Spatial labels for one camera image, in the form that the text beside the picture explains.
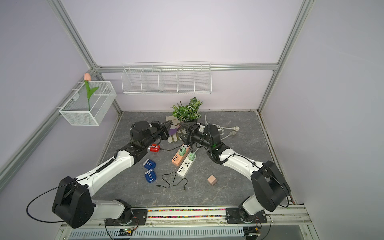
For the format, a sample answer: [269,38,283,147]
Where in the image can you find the white wire wall shelf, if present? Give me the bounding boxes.
[121,62,213,95]

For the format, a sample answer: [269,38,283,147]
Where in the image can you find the white coiled power cords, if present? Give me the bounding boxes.
[191,113,241,151]

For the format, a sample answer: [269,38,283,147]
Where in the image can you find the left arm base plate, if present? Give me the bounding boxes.
[106,209,148,227]

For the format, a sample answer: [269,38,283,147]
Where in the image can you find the green USB charger cube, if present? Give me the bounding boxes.
[179,146,188,157]

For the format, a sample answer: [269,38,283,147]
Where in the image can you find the white mesh wall basket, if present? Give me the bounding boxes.
[59,81,117,126]

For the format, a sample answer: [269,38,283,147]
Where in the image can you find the white gardening glove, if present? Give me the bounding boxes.
[166,116,187,143]

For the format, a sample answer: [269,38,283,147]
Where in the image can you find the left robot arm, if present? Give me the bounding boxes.
[52,121,172,229]

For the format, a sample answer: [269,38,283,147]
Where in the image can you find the blue electric shaver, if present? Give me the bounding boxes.
[143,159,156,170]
[145,170,157,183]

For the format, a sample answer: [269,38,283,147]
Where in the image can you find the orange power strip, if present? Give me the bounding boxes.
[172,145,191,167]

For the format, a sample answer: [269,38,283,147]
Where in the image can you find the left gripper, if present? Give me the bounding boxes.
[143,120,173,148]

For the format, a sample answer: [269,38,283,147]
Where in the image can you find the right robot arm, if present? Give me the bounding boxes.
[180,122,291,223]

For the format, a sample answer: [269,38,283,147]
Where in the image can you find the pink charger cube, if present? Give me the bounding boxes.
[208,175,218,186]

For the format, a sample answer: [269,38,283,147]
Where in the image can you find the white power strip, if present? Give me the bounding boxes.
[177,156,195,178]

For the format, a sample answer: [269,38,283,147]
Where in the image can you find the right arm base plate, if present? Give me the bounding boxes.
[225,207,267,224]

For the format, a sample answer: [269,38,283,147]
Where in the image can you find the artificial pink tulip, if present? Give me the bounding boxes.
[84,73,99,111]

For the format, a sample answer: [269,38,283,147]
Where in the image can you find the black USB cable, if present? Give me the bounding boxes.
[155,171,189,192]
[158,143,184,153]

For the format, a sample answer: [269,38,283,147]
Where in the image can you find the potted green plant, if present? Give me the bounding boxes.
[173,97,204,122]

